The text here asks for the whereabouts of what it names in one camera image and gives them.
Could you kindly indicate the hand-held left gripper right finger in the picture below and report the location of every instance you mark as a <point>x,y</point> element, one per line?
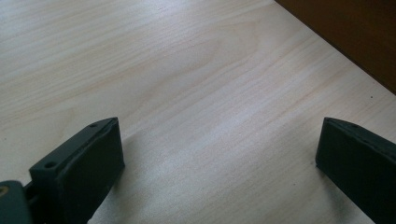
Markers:
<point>358,161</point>

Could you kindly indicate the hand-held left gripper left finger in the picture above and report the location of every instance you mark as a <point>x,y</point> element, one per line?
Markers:
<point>81,168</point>

